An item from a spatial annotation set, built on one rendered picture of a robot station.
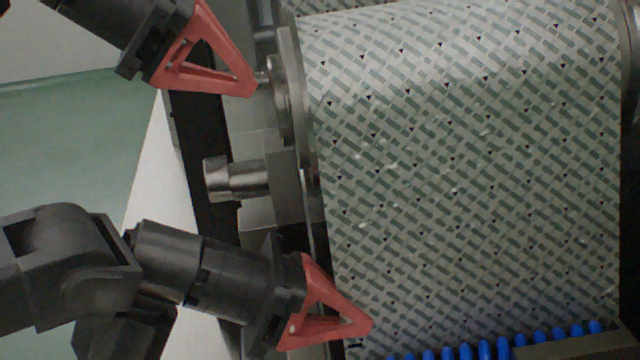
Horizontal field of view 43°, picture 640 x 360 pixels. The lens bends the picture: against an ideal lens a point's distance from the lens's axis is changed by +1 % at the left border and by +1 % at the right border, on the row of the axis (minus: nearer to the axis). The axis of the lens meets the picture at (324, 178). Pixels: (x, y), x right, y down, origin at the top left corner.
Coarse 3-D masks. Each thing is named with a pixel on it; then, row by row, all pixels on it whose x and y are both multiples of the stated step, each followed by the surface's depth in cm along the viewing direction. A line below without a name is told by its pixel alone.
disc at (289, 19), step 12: (288, 12) 62; (288, 24) 61; (300, 48) 59; (300, 60) 59; (300, 72) 59; (300, 84) 59; (312, 120) 59; (312, 132) 59; (312, 144) 60; (312, 156) 61; (312, 168) 62; (312, 180) 65
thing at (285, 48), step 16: (608, 0) 63; (288, 32) 63; (624, 32) 62; (288, 48) 61; (624, 48) 62; (288, 64) 61; (624, 64) 62; (288, 80) 60; (624, 80) 63; (624, 96) 64; (304, 128) 61; (304, 144) 62; (304, 160) 63
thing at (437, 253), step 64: (384, 192) 63; (448, 192) 64; (512, 192) 64; (576, 192) 65; (384, 256) 65; (448, 256) 66; (512, 256) 67; (576, 256) 67; (384, 320) 67; (448, 320) 68; (512, 320) 69; (576, 320) 70
